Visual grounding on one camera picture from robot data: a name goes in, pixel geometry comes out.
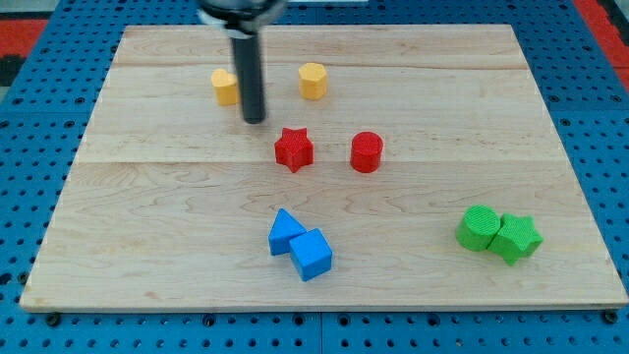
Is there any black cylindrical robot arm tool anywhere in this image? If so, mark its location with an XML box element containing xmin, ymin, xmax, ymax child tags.
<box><xmin>197</xmin><ymin>0</ymin><xmax>288</xmax><ymax>124</ymax></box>

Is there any red star block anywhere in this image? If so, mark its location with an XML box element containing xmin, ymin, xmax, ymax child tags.
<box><xmin>274</xmin><ymin>128</ymin><xmax>314</xmax><ymax>173</ymax></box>

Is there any red cylinder block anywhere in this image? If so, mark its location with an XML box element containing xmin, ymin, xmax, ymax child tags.
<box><xmin>350</xmin><ymin>131</ymin><xmax>383</xmax><ymax>173</ymax></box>

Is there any blue triangle block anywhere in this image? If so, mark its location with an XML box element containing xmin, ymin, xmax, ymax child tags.
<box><xmin>267</xmin><ymin>208</ymin><xmax>307</xmax><ymax>256</ymax></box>

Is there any blue cube block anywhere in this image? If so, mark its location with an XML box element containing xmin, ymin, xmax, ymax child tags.
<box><xmin>289</xmin><ymin>228</ymin><xmax>333</xmax><ymax>281</ymax></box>

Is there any light wooden board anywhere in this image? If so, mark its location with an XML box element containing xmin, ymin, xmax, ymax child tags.
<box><xmin>21</xmin><ymin>25</ymin><xmax>628</xmax><ymax>313</ymax></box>

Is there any yellow hexagon block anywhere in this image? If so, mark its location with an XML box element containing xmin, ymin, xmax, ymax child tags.
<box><xmin>298</xmin><ymin>62</ymin><xmax>328</xmax><ymax>100</ymax></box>

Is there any yellow heart block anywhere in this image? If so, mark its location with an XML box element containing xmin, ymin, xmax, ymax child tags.
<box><xmin>210</xmin><ymin>69</ymin><xmax>240</xmax><ymax>106</ymax></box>

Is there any green cylinder block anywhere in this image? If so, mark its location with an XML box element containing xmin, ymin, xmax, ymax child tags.
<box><xmin>455</xmin><ymin>205</ymin><xmax>500</xmax><ymax>252</ymax></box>

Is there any green star block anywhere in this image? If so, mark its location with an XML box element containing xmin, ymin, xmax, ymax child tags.
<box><xmin>487</xmin><ymin>213</ymin><xmax>544</xmax><ymax>266</ymax></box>

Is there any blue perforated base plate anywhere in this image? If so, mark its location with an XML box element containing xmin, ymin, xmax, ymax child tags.
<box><xmin>1</xmin><ymin>0</ymin><xmax>628</xmax><ymax>353</ymax></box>

